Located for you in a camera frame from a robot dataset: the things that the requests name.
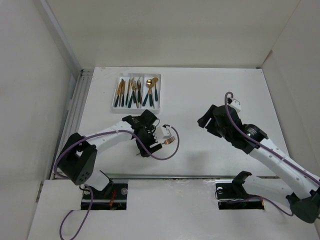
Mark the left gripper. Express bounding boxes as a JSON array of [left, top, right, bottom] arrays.
[[135, 126, 161, 156]]

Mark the rose gold fork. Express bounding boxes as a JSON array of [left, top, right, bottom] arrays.
[[161, 136, 176, 145]]

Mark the gold knife green handle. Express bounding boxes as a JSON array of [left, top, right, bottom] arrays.
[[114, 81, 122, 108], [120, 78, 126, 107], [125, 78, 131, 106]]

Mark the white three-compartment cutlery tray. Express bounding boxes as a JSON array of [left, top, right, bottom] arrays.
[[111, 73, 162, 114]]

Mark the gold fork green handle crossed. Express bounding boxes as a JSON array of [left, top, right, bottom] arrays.
[[137, 78, 142, 104]]

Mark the gold spoon green handle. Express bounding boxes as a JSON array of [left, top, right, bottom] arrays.
[[152, 77, 159, 102], [142, 79, 153, 107], [149, 87, 155, 108]]

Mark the gold fork green handle front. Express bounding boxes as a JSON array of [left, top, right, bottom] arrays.
[[132, 80, 138, 105]]

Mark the silver fork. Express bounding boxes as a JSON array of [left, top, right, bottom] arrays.
[[131, 77, 139, 109]]

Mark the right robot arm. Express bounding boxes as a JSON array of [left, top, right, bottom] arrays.
[[197, 105, 320, 224]]

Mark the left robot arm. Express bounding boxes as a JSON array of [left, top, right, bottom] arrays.
[[53, 110, 170, 199]]

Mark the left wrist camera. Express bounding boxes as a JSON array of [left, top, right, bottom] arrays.
[[158, 126, 172, 140]]

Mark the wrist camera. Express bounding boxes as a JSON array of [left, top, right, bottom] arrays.
[[158, 126, 172, 140], [228, 98, 242, 113]]

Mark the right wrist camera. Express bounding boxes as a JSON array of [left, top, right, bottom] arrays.
[[228, 98, 242, 113]]

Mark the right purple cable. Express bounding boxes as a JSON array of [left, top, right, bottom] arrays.
[[223, 91, 320, 217]]

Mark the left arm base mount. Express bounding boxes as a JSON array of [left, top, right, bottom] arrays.
[[90, 179, 129, 211]]

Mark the aluminium rail frame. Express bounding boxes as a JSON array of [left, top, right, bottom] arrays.
[[47, 68, 94, 180]]

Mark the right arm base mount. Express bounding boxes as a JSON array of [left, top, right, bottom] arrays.
[[214, 182, 265, 210]]

